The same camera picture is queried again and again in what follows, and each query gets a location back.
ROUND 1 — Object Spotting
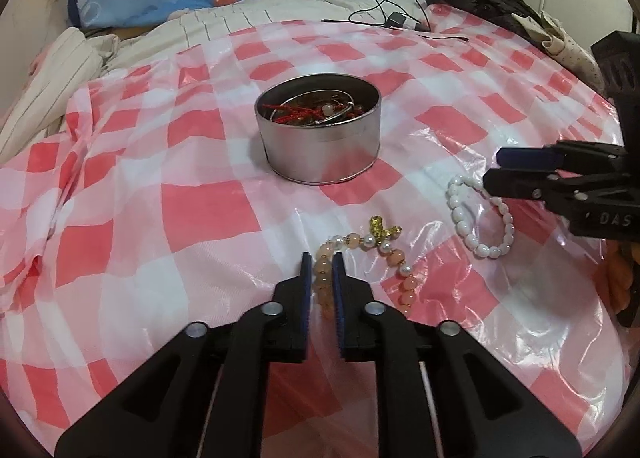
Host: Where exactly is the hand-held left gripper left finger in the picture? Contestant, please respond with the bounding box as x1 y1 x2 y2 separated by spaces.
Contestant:
55 252 315 458

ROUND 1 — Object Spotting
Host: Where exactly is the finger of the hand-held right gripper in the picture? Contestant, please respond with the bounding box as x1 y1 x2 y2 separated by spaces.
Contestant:
496 141 628 175
482 167 598 204

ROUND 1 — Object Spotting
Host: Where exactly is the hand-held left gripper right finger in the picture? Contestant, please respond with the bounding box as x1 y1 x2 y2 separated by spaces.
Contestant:
331 252 584 458

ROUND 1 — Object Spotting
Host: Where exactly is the white bead bracelet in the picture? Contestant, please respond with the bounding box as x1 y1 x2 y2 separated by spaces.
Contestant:
446 175 515 260

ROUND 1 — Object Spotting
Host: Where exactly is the pink bead bracelet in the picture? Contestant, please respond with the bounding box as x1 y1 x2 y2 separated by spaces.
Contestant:
312 215 420 320

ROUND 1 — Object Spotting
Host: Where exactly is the round metal tin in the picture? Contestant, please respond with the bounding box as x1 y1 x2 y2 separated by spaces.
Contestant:
254 76 383 186

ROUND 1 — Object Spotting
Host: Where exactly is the person's right hand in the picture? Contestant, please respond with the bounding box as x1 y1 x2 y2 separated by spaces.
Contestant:
606 240 640 326

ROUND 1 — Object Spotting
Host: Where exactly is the beige floral cloth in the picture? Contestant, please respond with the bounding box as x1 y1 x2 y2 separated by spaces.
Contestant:
512 10 609 95

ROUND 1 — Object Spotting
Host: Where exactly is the red checkered plastic tablecloth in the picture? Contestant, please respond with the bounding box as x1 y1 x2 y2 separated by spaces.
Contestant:
0 0 632 458

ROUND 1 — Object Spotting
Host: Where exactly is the striped white bedsheet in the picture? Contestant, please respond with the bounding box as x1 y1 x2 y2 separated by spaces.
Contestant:
102 0 432 70

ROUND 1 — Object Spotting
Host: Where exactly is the cream striped blanket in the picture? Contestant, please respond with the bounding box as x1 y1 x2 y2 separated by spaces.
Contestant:
0 27 122 165

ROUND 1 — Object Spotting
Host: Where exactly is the black cable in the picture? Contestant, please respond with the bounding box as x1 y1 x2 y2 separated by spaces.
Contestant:
322 0 472 44

